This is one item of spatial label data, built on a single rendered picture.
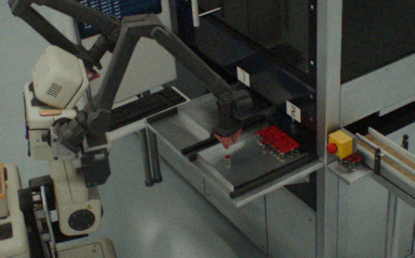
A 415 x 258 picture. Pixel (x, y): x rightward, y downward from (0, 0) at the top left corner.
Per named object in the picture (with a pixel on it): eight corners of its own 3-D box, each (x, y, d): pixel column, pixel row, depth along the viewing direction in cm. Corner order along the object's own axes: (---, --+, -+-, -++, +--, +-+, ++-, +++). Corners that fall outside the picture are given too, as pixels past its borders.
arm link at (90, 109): (72, 117, 273) (75, 126, 269) (93, 98, 271) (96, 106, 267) (91, 130, 279) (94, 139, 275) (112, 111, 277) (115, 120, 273)
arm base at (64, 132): (55, 123, 276) (58, 142, 266) (70, 108, 275) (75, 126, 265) (72, 136, 281) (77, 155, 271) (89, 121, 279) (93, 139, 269)
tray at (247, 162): (268, 129, 321) (268, 121, 319) (308, 159, 302) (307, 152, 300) (197, 159, 307) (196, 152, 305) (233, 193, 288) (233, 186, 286)
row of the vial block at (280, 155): (259, 139, 315) (259, 130, 313) (287, 161, 302) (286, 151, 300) (255, 141, 314) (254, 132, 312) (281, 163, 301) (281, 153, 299)
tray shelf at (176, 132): (236, 85, 355) (236, 81, 354) (339, 159, 304) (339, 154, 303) (144, 122, 335) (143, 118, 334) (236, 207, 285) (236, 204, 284)
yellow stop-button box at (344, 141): (343, 143, 296) (343, 127, 292) (356, 152, 291) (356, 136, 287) (327, 150, 293) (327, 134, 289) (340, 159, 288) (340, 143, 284)
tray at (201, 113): (243, 86, 351) (242, 79, 349) (278, 111, 332) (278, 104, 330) (177, 113, 337) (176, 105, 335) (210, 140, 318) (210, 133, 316)
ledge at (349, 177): (355, 155, 305) (355, 151, 304) (378, 171, 296) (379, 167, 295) (327, 169, 300) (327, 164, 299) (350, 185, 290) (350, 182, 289)
